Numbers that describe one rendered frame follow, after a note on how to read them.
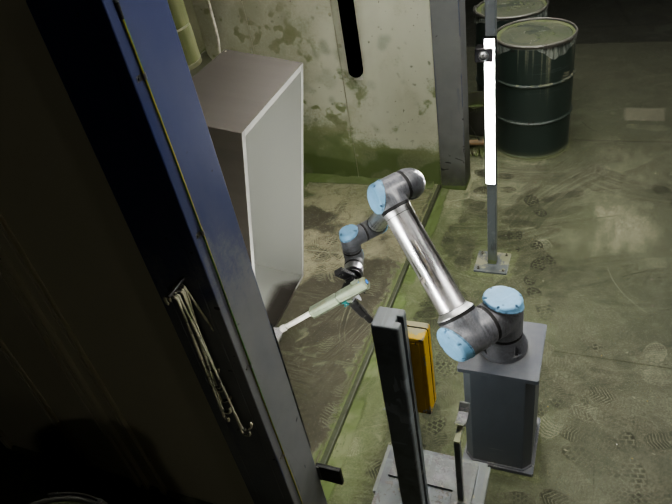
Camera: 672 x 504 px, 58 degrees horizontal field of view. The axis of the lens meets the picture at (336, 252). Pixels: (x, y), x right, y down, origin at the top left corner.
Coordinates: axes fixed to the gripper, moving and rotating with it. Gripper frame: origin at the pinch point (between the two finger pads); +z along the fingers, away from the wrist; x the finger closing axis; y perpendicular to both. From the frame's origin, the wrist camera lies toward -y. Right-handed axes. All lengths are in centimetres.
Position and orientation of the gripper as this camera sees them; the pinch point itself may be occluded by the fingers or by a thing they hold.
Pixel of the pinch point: (348, 299)
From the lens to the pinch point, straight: 265.9
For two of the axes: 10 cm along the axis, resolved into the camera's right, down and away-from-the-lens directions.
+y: 6.2, 6.5, 4.3
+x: -7.8, 4.8, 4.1
